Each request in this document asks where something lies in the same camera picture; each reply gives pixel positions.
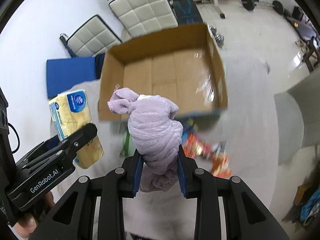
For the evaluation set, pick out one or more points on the left white padded chair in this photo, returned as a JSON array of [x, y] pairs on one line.
[[92, 38]]

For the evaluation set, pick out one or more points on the dark blue cloth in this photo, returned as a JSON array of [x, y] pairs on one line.
[[98, 63]]

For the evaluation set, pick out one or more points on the barbell on floor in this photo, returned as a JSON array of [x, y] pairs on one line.
[[250, 5]]

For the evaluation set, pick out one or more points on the white padded chair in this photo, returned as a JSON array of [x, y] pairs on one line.
[[92, 38], [141, 17]]

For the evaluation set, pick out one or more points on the grey table cloth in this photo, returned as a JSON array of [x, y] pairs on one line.
[[249, 126]]

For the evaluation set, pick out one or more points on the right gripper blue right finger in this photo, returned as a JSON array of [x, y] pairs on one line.
[[181, 163]]

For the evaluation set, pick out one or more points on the open cardboard box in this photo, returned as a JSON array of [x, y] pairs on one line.
[[182, 64]]

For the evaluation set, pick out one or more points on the right white padded chair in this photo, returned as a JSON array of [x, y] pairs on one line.
[[141, 17]]

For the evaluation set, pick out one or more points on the black blue bench pad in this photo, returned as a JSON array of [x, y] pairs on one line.
[[186, 12]]

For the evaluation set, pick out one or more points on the blue foam mat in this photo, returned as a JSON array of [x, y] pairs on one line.
[[63, 74]]

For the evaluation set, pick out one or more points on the green snack packet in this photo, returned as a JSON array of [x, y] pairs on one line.
[[128, 148]]

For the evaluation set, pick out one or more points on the light blue snack packet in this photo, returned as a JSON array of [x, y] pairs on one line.
[[189, 126]]

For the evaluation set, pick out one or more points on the orange panda snack packet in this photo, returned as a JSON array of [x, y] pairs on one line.
[[220, 161]]

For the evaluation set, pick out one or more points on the left human hand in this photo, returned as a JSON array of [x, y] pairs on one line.
[[27, 225]]

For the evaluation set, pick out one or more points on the red snack packet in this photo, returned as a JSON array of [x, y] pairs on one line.
[[194, 147]]

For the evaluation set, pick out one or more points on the dark wooden chair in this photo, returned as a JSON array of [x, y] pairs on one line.
[[311, 57]]

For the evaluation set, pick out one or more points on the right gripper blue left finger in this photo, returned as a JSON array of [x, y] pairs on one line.
[[137, 172]]

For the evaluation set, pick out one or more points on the yellow tissue pack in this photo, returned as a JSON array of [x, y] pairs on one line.
[[70, 112]]

